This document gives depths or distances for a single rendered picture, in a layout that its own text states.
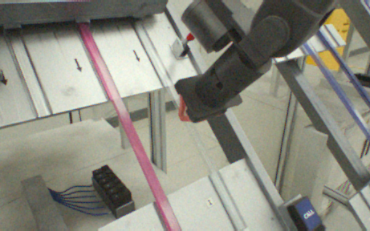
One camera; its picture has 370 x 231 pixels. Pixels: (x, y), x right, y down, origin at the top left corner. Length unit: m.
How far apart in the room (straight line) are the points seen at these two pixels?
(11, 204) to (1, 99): 0.47
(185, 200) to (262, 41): 0.28
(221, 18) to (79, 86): 0.25
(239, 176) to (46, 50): 0.39
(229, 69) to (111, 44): 0.26
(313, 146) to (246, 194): 0.30
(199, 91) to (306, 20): 0.18
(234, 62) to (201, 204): 0.24
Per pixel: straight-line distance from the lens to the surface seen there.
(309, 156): 0.81
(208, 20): 0.38
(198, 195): 0.49
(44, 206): 0.79
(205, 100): 0.43
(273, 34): 0.32
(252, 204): 0.55
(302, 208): 0.56
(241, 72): 0.37
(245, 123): 1.65
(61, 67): 0.52
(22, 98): 0.49
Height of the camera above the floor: 1.16
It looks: 26 degrees down
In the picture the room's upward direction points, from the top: straight up
